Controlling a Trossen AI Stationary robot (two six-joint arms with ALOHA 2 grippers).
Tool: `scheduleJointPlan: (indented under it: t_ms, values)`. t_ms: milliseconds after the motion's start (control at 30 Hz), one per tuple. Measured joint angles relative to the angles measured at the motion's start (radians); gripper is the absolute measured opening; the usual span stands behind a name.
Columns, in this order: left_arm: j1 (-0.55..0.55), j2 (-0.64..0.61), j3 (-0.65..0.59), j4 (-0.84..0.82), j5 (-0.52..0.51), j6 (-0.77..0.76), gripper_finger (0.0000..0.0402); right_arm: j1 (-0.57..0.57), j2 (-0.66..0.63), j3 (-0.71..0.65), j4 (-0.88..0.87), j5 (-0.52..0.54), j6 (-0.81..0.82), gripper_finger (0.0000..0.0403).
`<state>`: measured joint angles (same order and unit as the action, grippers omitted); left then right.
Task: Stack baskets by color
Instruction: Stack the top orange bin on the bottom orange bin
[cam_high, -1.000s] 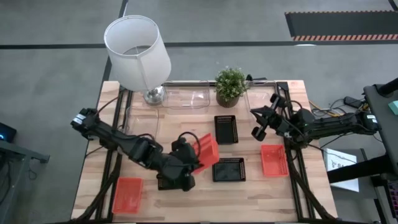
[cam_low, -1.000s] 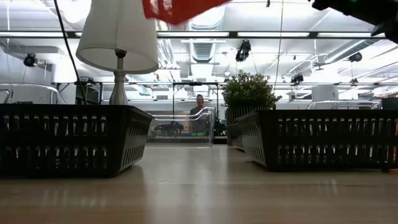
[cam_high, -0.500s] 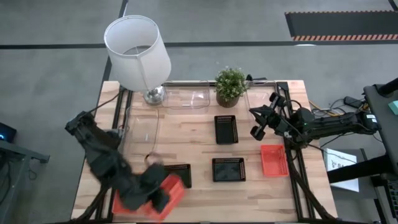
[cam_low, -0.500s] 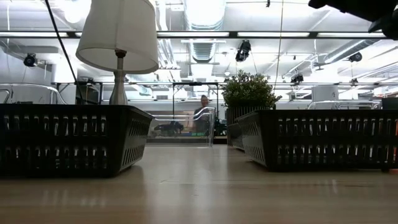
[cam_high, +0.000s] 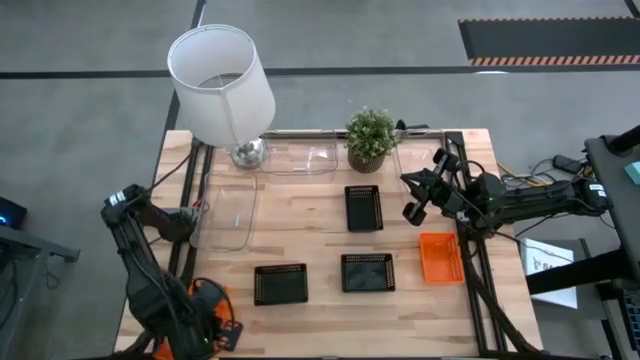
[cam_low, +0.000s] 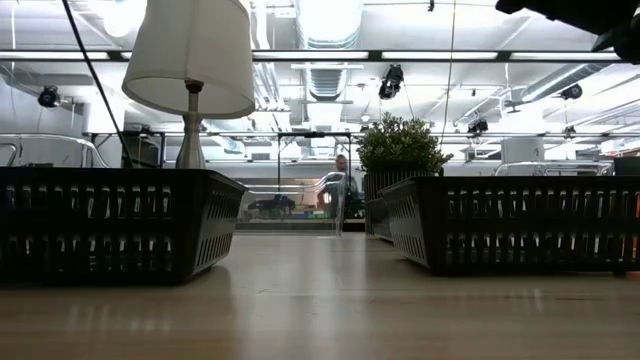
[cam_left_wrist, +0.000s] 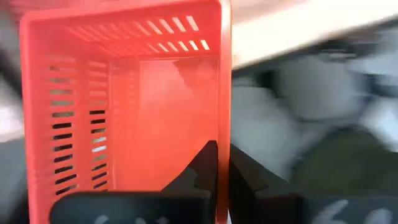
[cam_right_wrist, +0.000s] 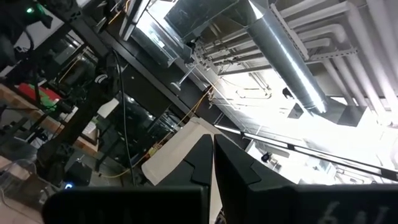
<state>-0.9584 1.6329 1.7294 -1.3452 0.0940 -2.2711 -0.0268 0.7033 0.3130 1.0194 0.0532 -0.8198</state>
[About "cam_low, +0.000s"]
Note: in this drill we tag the white pillar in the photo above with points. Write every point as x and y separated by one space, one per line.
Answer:
522 150

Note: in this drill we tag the silver ventilation duct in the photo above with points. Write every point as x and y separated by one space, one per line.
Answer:
327 80

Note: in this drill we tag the black monitor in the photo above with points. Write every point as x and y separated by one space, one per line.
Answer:
627 166

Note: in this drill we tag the white shade table lamp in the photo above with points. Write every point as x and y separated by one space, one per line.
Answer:
190 50

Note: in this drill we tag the black ceiling light rail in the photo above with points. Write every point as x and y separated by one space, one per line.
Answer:
375 55

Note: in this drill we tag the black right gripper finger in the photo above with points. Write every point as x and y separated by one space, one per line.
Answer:
565 12

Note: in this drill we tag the black ceiling spotlight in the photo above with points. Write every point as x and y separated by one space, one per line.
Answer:
391 81
477 126
571 91
48 96

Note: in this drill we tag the person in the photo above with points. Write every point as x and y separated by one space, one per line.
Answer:
341 162

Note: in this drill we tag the black slotted plastic basket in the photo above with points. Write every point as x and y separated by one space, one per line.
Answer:
100 227
525 227

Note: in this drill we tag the green potted plant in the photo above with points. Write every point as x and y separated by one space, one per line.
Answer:
400 145

